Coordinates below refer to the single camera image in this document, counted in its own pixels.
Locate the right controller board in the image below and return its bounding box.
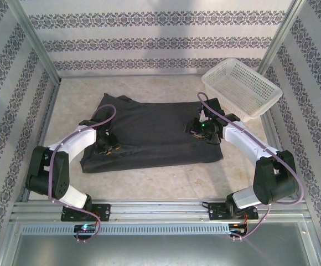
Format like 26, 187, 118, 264
229, 223, 247, 236

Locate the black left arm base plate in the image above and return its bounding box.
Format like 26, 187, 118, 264
60, 203, 112, 222

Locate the dark grey t-shirt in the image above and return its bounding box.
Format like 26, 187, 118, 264
79, 93, 224, 175

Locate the white plastic lattice basket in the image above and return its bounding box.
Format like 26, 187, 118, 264
201, 58, 282, 124

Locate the aluminium mounting rail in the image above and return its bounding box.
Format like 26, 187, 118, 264
9, 201, 310, 223

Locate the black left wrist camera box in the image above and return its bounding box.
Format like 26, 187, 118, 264
95, 106, 115, 121

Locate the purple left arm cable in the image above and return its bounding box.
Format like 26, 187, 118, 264
46, 104, 118, 245

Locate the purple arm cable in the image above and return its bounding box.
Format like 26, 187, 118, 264
46, 104, 118, 245
198, 91, 305, 242

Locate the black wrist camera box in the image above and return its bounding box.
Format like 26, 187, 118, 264
95, 106, 115, 121
204, 97, 222, 117

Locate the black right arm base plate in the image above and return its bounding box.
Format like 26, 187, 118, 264
208, 201, 258, 222

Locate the slotted grey cable duct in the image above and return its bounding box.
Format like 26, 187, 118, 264
20, 223, 231, 235

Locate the grey metal sheet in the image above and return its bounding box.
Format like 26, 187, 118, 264
8, 218, 321, 266

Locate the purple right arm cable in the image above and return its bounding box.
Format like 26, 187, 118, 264
198, 91, 305, 242

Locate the aluminium frame post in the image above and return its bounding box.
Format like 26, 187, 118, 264
7, 0, 62, 87
258, 0, 308, 77

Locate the controller board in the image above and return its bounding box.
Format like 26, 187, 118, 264
229, 223, 247, 236
74, 224, 96, 233

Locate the left controller board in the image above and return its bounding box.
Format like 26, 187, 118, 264
74, 224, 96, 233

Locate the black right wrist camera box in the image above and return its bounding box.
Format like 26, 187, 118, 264
204, 97, 222, 117

